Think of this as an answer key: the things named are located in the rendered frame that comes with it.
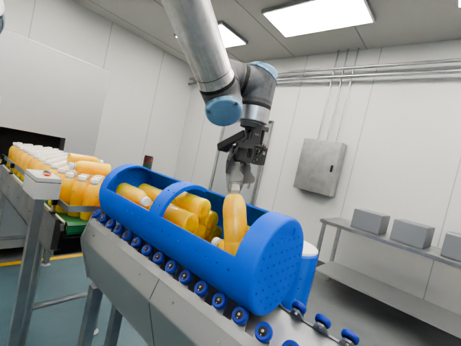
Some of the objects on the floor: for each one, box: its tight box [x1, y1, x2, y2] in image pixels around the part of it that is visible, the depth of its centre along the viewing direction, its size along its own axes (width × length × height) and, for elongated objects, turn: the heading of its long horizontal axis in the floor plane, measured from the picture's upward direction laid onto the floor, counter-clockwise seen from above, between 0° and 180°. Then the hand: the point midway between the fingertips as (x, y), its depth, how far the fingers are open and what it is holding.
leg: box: [104, 304, 123, 346], centre depth 138 cm, size 6×6×63 cm
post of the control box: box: [5, 199, 45, 346], centre depth 126 cm, size 4×4×100 cm
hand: (232, 187), depth 80 cm, fingers closed on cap, 4 cm apart
